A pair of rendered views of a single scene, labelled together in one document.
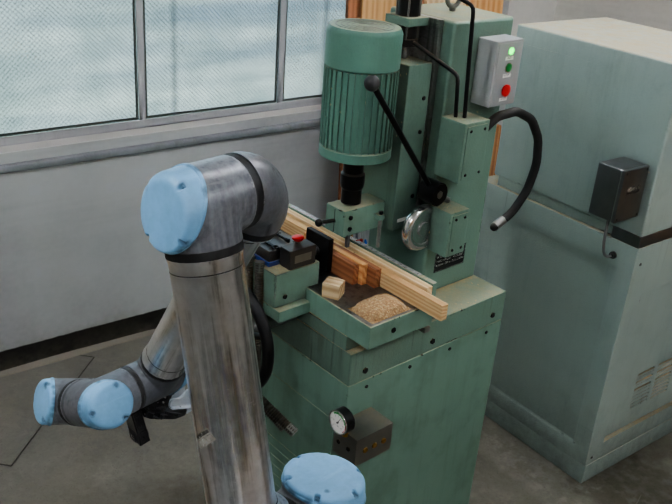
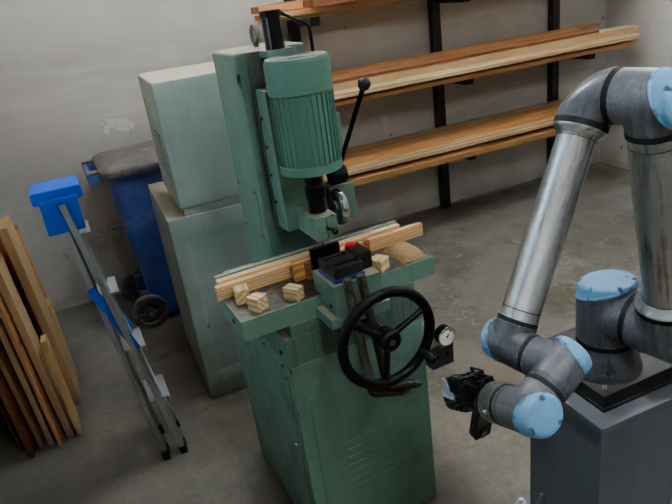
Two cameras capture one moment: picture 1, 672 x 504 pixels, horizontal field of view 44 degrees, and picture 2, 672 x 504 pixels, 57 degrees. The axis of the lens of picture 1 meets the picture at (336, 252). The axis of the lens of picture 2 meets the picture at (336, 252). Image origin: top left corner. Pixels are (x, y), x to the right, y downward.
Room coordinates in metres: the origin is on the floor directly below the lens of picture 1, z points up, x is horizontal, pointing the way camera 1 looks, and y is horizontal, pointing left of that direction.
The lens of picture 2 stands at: (1.35, 1.57, 1.67)
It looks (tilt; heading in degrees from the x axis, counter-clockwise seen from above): 23 degrees down; 289
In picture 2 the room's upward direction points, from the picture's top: 8 degrees counter-clockwise
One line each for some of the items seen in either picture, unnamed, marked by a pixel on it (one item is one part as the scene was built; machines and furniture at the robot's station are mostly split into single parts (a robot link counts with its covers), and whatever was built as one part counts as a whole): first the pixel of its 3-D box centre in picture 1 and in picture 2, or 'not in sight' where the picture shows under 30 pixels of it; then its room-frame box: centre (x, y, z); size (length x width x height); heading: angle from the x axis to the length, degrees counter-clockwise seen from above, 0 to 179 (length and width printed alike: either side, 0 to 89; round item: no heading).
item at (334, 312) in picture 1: (305, 281); (335, 289); (1.88, 0.07, 0.87); 0.61 x 0.30 x 0.06; 43
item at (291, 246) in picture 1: (281, 247); (346, 261); (1.81, 0.13, 0.99); 0.13 x 0.11 x 0.06; 43
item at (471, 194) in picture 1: (434, 149); (275, 163); (2.13, -0.24, 1.16); 0.22 x 0.22 x 0.72; 43
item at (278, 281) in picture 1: (279, 273); (347, 285); (1.82, 0.13, 0.92); 0.15 x 0.13 x 0.09; 43
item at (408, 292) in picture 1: (346, 257); (325, 258); (1.93, -0.03, 0.92); 0.68 x 0.02 x 0.04; 43
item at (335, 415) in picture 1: (343, 423); (443, 337); (1.60, -0.05, 0.65); 0.06 x 0.04 x 0.08; 43
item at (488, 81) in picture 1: (497, 70); not in sight; (2.04, -0.36, 1.40); 0.10 x 0.06 x 0.16; 133
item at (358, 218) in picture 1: (355, 217); (317, 223); (1.94, -0.04, 1.03); 0.14 x 0.07 x 0.09; 133
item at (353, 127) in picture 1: (359, 92); (304, 115); (1.93, -0.03, 1.35); 0.18 x 0.18 x 0.31
